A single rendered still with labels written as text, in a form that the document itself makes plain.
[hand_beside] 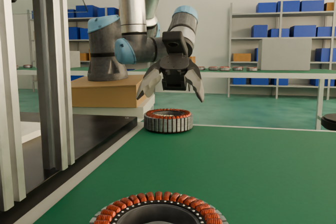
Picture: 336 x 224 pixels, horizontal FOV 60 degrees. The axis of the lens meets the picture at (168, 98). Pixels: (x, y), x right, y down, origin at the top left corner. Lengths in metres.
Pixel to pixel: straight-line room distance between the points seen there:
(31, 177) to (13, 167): 0.07
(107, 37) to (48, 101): 0.70
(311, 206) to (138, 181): 0.21
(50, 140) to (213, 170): 0.23
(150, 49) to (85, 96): 0.27
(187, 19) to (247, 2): 6.32
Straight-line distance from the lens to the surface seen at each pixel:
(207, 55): 7.05
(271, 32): 6.56
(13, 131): 0.32
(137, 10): 0.85
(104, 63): 1.07
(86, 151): 0.47
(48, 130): 0.40
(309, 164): 0.51
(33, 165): 0.44
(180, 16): 0.85
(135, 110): 0.96
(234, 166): 0.46
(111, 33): 1.08
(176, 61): 0.72
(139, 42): 0.85
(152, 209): 0.28
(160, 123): 0.61
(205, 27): 7.08
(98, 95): 0.96
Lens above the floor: 0.92
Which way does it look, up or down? 8 degrees down
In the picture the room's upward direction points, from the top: straight up
